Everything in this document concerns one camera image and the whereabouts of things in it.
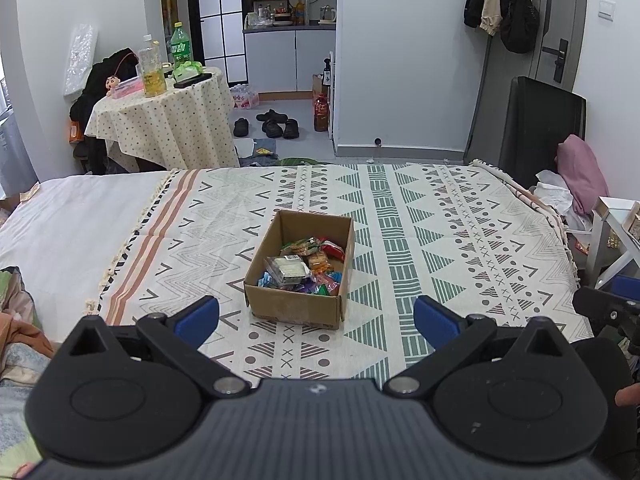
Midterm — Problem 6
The patterned bed blanket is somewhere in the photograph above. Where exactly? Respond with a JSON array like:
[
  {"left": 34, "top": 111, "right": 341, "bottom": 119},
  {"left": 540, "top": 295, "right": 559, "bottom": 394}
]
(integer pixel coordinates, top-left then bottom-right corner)
[{"left": 85, "top": 162, "right": 596, "bottom": 391}]

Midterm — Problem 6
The black chair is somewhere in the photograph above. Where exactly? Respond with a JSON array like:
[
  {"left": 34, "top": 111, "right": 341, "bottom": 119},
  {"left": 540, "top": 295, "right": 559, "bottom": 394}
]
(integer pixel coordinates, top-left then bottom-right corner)
[{"left": 500, "top": 76, "right": 587, "bottom": 188}]

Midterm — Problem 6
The green plastic bag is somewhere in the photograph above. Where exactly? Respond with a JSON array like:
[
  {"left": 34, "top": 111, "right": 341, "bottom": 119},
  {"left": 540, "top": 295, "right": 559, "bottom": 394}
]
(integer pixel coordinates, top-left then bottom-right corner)
[{"left": 172, "top": 60, "right": 206, "bottom": 81}]

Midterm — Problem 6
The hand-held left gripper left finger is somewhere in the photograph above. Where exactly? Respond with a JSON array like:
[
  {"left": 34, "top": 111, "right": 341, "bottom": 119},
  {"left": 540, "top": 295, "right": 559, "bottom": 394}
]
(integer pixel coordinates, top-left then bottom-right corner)
[{"left": 60, "top": 294, "right": 253, "bottom": 399}]

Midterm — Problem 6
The black-framed glass door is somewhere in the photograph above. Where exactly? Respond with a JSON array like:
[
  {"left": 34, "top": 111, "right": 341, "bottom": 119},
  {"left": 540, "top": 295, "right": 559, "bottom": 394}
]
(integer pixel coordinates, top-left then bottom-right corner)
[{"left": 187, "top": 0, "right": 248, "bottom": 86}]

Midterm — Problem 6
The pink box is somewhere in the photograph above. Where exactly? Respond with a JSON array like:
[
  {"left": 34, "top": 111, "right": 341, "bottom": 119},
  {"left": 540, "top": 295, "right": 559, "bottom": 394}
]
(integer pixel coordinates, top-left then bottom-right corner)
[{"left": 111, "top": 77, "right": 146, "bottom": 100}]

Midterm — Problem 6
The red cooking oil bottle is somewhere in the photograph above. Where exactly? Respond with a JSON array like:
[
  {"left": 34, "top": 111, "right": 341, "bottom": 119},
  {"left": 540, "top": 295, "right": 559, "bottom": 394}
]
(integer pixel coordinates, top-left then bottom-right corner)
[{"left": 313, "top": 94, "right": 331, "bottom": 132}]

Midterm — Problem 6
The white kitchen cabinet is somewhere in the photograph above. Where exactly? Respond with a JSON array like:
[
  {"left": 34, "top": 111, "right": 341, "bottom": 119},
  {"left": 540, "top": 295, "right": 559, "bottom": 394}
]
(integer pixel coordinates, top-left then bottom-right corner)
[{"left": 242, "top": 29, "right": 337, "bottom": 95}]

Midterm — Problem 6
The white side table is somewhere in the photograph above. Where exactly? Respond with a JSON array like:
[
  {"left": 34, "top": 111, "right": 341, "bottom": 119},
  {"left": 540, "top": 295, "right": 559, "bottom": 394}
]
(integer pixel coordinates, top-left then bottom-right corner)
[{"left": 585, "top": 196, "right": 640, "bottom": 291}]

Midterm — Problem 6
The clear bottle yellow liquid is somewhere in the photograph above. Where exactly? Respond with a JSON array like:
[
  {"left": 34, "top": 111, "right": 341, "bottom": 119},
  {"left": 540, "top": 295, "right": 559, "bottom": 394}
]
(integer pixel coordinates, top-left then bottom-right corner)
[{"left": 137, "top": 34, "right": 168, "bottom": 98}]

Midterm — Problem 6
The brown cookie packet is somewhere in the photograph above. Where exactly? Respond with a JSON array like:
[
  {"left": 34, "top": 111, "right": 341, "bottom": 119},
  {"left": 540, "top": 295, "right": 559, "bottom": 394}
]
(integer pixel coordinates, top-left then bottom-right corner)
[{"left": 280, "top": 237, "right": 321, "bottom": 257}]

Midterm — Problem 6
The green soda bottle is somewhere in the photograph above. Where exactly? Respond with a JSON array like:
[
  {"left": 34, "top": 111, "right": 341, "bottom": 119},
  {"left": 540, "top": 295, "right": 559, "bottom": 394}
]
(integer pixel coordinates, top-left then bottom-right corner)
[{"left": 170, "top": 21, "right": 194, "bottom": 68}]

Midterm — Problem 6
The pink water bottle pack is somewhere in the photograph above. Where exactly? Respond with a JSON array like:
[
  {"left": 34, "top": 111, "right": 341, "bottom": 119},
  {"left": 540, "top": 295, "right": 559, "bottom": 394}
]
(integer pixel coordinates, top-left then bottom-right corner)
[{"left": 231, "top": 85, "right": 261, "bottom": 110}]

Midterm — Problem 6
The colourful quilt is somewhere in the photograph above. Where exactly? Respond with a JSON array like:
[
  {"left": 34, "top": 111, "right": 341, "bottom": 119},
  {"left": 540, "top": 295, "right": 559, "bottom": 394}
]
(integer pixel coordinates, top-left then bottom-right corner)
[{"left": 0, "top": 265, "right": 56, "bottom": 480}]

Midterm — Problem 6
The grey door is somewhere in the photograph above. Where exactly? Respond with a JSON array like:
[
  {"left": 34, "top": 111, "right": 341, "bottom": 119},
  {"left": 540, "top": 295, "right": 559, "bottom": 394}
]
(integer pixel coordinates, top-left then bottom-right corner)
[{"left": 527, "top": 0, "right": 588, "bottom": 93}]

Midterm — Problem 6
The white bed sheet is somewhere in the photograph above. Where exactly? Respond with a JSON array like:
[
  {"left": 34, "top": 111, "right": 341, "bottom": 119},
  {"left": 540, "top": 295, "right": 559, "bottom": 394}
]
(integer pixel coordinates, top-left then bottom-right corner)
[{"left": 0, "top": 172, "right": 176, "bottom": 306}]

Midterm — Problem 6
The long white biscuit packet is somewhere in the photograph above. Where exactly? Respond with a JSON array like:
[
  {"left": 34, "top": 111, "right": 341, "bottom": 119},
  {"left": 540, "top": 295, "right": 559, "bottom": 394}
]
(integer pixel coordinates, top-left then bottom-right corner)
[{"left": 265, "top": 255, "right": 311, "bottom": 286}]

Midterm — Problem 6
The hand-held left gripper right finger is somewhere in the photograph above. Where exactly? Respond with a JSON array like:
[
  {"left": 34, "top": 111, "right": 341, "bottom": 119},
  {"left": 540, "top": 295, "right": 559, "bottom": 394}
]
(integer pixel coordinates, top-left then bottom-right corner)
[{"left": 382, "top": 294, "right": 581, "bottom": 398}]

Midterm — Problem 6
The black clothes pile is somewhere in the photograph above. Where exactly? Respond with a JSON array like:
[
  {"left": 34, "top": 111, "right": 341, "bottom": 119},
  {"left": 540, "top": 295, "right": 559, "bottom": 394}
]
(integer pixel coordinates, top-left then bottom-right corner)
[{"left": 70, "top": 49, "right": 143, "bottom": 171}]

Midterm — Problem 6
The pink pillow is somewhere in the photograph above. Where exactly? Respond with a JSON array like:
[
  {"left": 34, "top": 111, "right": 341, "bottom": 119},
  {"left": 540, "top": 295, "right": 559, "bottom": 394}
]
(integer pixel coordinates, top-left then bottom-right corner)
[{"left": 557, "top": 135, "right": 610, "bottom": 216}]

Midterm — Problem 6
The white clothes pile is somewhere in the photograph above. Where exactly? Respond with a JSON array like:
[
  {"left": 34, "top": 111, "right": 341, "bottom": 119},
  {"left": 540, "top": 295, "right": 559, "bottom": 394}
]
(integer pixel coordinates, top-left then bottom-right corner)
[{"left": 535, "top": 170, "right": 593, "bottom": 231}]

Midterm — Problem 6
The flat black box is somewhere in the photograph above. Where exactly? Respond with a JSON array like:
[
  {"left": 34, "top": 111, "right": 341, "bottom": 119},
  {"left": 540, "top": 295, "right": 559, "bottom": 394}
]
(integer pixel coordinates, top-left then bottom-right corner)
[{"left": 172, "top": 74, "right": 213, "bottom": 89}]

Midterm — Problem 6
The round table dotted tablecloth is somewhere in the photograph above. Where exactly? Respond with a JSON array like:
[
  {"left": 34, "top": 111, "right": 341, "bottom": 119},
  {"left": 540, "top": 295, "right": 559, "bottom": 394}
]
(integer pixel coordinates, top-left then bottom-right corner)
[{"left": 84, "top": 67, "right": 240, "bottom": 173}]

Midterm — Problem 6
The bubble wrap sheet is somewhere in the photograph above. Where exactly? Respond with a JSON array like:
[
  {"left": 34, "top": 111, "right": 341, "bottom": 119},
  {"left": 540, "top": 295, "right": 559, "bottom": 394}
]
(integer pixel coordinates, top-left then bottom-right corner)
[{"left": 64, "top": 24, "right": 98, "bottom": 97}]

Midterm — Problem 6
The black hanging bag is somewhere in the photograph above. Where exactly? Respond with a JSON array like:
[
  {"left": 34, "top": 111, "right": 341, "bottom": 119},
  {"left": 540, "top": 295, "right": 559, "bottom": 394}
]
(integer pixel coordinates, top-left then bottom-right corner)
[{"left": 500, "top": 0, "right": 541, "bottom": 54}]

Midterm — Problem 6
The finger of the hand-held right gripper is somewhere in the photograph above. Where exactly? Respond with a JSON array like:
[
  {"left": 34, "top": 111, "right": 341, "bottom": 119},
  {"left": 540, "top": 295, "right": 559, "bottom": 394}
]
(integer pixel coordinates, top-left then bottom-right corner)
[{"left": 571, "top": 274, "right": 640, "bottom": 341}]

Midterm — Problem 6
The brown cardboard box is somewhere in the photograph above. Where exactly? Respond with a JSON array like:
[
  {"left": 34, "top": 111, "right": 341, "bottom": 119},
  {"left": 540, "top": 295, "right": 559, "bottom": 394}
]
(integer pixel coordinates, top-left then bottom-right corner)
[{"left": 243, "top": 210, "right": 356, "bottom": 331}]

